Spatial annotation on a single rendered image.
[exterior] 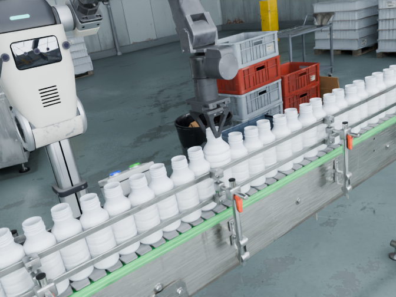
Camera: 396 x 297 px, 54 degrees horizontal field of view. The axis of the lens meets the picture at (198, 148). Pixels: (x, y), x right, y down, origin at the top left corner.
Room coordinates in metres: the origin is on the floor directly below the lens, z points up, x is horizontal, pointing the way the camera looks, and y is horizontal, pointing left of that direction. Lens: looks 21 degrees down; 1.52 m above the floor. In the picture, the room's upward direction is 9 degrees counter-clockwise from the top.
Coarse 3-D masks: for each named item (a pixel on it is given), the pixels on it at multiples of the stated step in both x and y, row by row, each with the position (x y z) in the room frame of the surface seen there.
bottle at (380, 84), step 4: (376, 72) 1.38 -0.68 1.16; (380, 72) 1.37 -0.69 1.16; (376, 76) 1.35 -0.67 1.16; (380, 76) 1.35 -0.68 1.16; (380, 80) 1.35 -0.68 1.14; (376, 84) 1.35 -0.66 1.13; (380, 84) 1.35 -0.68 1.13; (384, 84) 1.35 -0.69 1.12; (380, 88) 1.34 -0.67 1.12; (384, 88) 1.34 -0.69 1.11; (380, 96) 1.34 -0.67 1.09; (384, 96) 1.34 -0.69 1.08; (380, 100) 1.34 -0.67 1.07; (384, 100) 1.34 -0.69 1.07; (380, 104) 1.34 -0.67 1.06; (384, 104) 1.34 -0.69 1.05; (380, 108) 1.34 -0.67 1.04; (384, 112) 1.34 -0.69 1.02; (380, 116) 1.34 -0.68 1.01; (384, 116) 1.34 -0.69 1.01
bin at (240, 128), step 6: (264, 114) 1.77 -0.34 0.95; (252, 120) 1.73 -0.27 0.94; (270, 120) 1.74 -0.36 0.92; (234, 126) 1.66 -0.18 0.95; (240, 126) 1.68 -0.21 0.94; (246, 126) 1.70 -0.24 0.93; (270, 126) 1.74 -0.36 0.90; (222, 132) 1.62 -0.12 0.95; (228, 132) 1.64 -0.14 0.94; (222, 138) 1.56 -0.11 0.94; (228, 138) 1.53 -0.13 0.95; (348, 198) 1.35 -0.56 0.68
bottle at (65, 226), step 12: (60, 204) 0.73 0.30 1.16; (60, 216) 0.69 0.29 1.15; (60, 228) 0.69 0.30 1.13; (72, 228) 0.69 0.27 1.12; (60, 240) 0.68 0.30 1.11; (84, 240) 0.71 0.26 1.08; (60, 252) 0.69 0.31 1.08; (72, 252) 0.68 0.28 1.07; (84, 252) 0.70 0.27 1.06; (72, 264) 0.68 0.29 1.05; (72, 276) 0.68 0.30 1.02; (84, 276) 0.69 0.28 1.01
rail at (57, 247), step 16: (336, 112) 1.17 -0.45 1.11; (304, 128) 1.07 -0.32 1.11; (272, 144) 1.00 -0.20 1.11; (320, 144) 1.11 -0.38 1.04; (240, 160) 0.93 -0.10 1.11; (288, 160) 1.03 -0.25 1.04; (208, 176) 0.87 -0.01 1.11; (256, 176) 0.96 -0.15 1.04; (176, 192) 0.81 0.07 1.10; (224, 192) 0.89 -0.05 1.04; (144, 208) 0.77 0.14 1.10; (192, 208) 0.83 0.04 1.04; (112, 224) 0.72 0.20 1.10; (160, 224) 0.78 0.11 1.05; (64, 240) 0.67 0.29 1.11; (128, 240) 0.74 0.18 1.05; (0, 272) 0.60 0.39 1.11
